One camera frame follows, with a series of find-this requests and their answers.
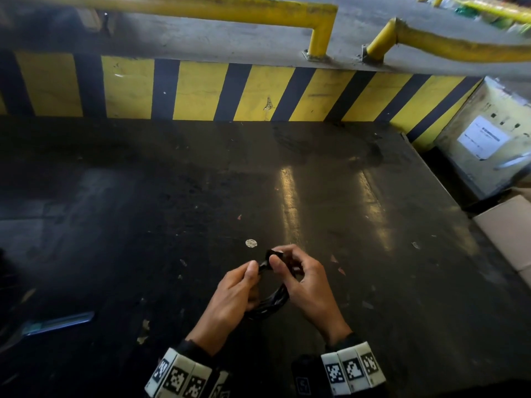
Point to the white marker wristband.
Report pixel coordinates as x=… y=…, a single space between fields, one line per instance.
x=352 y=368
x=182 y=378

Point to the person's left thumb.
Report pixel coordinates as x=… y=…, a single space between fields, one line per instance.
x=251 y=272

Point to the person's left hand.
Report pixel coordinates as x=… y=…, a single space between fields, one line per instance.
x=226 y=302

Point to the round white sticker scrap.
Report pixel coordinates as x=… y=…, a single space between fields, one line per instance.
x=251 y=243

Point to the yellow bent guard rail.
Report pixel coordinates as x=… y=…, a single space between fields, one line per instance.
x=249 y=10

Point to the person's left forearm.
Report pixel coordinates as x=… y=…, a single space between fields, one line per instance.
x=195 y=348

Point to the yellow black striped curb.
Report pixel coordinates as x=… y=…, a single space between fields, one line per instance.
x=199 y=91

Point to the cardboard box with white label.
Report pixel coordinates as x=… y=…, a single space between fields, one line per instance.
x=468 y=161

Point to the white shipping label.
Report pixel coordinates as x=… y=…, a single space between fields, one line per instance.
x=483 y=137

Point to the plain beige cardboard box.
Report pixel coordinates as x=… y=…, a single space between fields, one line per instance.
x=508 y=232

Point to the yellow dented guard rail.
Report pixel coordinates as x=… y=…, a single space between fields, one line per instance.
x=439 y=44

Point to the person's right hand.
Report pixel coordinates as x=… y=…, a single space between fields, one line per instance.
x=311 y=292

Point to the person's right thumb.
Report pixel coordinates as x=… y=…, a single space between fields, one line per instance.
x=281 y=271

